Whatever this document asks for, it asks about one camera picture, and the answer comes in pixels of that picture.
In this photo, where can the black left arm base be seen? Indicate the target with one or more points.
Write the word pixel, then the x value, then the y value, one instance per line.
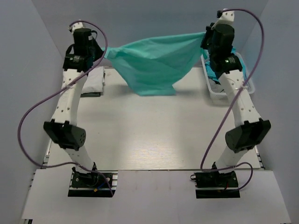
pixel 93 184

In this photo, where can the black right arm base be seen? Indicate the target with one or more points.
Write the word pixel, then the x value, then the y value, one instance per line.
pixel 216 185

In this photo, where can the blue t-shirt in basket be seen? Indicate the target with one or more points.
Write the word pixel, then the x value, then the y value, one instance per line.
pixel 211 74

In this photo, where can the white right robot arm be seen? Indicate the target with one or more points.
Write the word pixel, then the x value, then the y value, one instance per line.
pixel 250 129

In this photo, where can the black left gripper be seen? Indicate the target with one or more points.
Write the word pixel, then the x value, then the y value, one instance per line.
pixel 99 50

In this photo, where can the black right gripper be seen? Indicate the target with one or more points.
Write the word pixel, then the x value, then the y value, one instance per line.
pixel 210 31

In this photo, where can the white plastic laundry basket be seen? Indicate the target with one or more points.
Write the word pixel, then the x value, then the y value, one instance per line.
pixel 217 91

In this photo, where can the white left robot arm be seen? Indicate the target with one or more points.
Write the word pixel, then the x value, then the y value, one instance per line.
pixel 62 128

